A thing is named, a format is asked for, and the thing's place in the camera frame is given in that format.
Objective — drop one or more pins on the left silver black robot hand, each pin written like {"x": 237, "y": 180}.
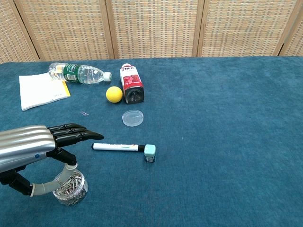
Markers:
{"x": 23, "y": 146}

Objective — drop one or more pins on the clear jar of paperclips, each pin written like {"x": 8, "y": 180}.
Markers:
{"x": 73, "y": 194}

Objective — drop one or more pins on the white notebook yellow edge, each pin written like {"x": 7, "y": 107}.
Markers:
{"x": 40, "y": 89}

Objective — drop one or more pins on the silver paper clip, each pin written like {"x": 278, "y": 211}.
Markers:
{"x": 84, "y": 113}

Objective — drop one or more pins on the white black whiteboard marker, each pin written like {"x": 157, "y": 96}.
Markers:
{"x": 113, "y": 146}

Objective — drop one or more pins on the clear water bottle green label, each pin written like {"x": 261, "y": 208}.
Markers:
{"x": 87, "y": 74}

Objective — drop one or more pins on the yellow foam ball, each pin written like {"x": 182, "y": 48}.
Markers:
{"x": 114, "y": 94}

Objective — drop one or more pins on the clear round plastic lid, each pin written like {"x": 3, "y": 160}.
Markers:
{"x": 132, "y": 117}

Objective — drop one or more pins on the light blue eraser cube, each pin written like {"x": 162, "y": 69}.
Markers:
{"x": 149, "y": 151}

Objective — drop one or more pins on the red NFC juice bottle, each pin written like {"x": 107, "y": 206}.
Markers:
{"x": 131, "y": 80}

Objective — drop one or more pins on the woven wooden folding screen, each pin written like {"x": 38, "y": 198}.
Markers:
{"x": 154, "y": 28}

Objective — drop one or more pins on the teal blue table cloth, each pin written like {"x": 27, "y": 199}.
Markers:
{"x": 213, "y": 142}

